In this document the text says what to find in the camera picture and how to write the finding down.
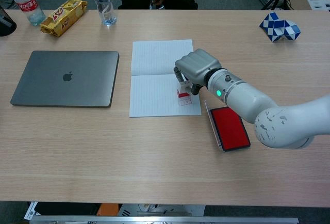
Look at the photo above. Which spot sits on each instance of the red-capped plastic bottle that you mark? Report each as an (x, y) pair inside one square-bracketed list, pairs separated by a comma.
[(27, 6)]

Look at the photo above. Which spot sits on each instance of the grey closed laptop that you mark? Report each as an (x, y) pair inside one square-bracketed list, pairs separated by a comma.
[(64, 79)]

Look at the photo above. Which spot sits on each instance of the blue white snake puzzle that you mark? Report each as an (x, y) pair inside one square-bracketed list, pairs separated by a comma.
[(277, 24)]

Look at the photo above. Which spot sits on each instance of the black curved object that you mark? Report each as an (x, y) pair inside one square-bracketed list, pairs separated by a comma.
[(5, 26)]

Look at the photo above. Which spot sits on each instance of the orange object under table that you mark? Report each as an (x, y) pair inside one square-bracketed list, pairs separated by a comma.
[(108, 209)]

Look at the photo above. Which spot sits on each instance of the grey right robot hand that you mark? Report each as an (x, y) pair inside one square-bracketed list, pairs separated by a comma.
[(197, 65)]

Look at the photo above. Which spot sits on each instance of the red ink pad case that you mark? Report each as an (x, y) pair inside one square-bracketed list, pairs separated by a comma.
[(229, 131)]

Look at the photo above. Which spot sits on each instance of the clear water bottle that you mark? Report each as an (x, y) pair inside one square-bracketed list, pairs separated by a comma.
[(104, 4)]

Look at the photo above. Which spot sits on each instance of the white printed label sheet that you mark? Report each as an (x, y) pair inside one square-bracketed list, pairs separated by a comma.
[(31, 211)]

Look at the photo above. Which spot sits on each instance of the red and white stamp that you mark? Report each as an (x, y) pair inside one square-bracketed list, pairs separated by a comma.
[(183, 91)]

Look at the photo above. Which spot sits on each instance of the white lined paper sheet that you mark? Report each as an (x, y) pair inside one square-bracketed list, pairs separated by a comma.
[(152, 92)]

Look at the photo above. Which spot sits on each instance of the gold snack package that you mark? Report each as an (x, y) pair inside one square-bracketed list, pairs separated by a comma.
[(63, 17)]

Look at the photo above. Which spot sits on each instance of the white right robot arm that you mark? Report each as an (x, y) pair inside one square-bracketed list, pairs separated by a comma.
[(257, 105)]

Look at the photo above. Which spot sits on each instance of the aluminium rail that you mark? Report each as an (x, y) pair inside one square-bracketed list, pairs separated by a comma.
[(165, 220)]

